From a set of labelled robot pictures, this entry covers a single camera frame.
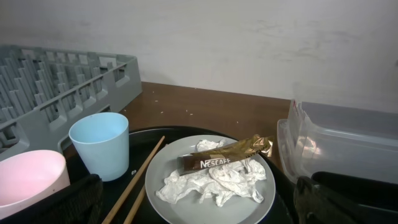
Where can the white tissue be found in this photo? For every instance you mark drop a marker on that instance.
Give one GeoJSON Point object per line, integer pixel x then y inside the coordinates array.
{"type": "Point", "coordinates": [221, 182]}

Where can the clear plastic waste bin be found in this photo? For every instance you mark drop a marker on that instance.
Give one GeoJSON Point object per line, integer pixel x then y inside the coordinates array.
{"type": "Point", "coordinates": [341, 140]}

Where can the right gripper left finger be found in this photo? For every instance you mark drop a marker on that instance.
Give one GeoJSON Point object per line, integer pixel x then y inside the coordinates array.
{"type": "Point", "coordinates": [80, 202]}

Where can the wooden chopstick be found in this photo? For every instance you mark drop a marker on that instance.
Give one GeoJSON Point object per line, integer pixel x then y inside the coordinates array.
{"type": "Point", "coordinates": [131, 185]}
{"type": "Point", "coordinates": [135, 206]}

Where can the light blue plastic cup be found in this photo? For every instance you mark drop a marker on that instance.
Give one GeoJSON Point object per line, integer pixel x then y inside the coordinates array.
{"type": "Point", "coordinates": [102, 142]}

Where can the brown Nescafe coffee sachet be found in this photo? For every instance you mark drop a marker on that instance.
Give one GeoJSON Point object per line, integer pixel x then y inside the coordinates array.
{"type": "Point", "coordinates": [219, 156]}

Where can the pink plastic cup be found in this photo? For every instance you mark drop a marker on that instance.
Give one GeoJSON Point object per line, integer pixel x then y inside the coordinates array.
{"type": "Point", "coordinates": [29, 177]}

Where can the grey plastic dishwasher rack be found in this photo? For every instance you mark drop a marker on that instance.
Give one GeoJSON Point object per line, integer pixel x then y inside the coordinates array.
{"type": "Point", "coordinates": [45, 91]}

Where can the black rectangular waste tray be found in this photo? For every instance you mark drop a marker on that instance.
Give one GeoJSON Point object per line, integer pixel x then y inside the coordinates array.
{"type": "Point", "coordinates": [364, 192]}

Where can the grey round plate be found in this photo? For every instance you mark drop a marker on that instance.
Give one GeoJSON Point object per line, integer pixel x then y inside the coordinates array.
{"type": "Point", "coordinates": [189, 209]}

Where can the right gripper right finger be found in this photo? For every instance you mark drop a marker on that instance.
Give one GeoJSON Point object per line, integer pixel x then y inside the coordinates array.
{"type": "Point", "coordinates": [315, 203]}

